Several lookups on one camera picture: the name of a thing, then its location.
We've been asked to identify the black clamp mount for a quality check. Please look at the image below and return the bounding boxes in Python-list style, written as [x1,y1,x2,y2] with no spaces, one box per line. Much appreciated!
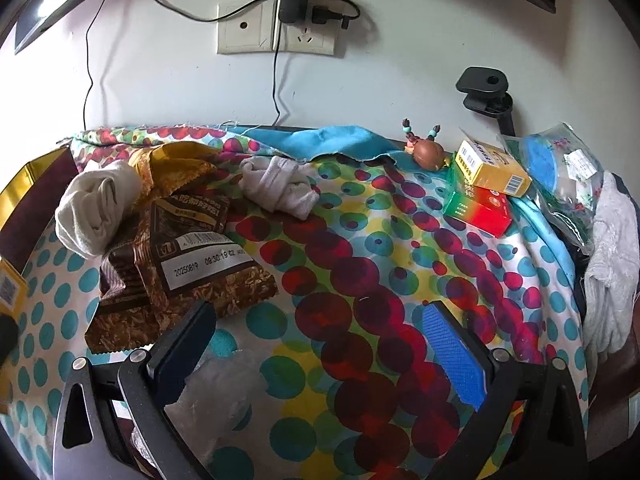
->
[456,66,515,136]

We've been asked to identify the golden yellow snack packet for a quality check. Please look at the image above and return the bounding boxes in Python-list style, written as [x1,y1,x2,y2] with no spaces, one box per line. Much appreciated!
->
[128,141,220,206]

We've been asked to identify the black power adapter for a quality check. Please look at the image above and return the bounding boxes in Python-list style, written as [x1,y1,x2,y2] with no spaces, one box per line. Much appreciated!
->
[278,0,361,29]

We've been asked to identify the colourful polka dot tablecloth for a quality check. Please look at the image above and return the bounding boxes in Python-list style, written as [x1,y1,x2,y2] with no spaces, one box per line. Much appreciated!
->
[1,128,588,479]

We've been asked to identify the grey white sock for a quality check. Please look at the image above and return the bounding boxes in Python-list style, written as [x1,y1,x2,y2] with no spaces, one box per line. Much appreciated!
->
[239,156,319,220]

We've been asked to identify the brown beaded bug toy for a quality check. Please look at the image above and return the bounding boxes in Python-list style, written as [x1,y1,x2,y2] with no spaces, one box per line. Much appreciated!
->
[401,118,450,171]

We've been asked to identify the red green medicine box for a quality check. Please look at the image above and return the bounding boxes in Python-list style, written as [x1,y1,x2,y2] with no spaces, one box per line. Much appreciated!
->
[444,180,512,237]

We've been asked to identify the white sock pair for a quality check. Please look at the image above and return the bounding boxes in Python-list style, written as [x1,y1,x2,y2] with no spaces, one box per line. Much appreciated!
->
[54,160,142,259]

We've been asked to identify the grey cloth garment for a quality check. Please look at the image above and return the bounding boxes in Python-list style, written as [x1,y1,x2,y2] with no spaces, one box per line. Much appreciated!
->
[582,171,639,380]

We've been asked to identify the clear bag with blue item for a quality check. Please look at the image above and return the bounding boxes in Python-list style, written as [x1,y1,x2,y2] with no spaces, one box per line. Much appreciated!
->
[502,122,603,256]

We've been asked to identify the blue cloth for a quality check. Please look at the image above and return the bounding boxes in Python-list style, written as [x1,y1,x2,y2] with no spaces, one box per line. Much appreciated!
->
[226,122,417,166]

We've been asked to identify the black tv cable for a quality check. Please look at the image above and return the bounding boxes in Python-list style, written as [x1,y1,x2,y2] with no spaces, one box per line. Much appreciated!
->
[80,0,116,132]

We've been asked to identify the brown labelled snack packet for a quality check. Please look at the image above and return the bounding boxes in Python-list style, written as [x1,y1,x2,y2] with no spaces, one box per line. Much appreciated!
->
[85,193,278,354]

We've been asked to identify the clear plastic bag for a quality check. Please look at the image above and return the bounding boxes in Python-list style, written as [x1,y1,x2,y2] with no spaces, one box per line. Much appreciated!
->
[164,349,267,467]

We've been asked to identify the white wall socket plate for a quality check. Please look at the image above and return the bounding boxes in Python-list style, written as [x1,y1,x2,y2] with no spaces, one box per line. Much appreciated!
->
[216,0,340,56]

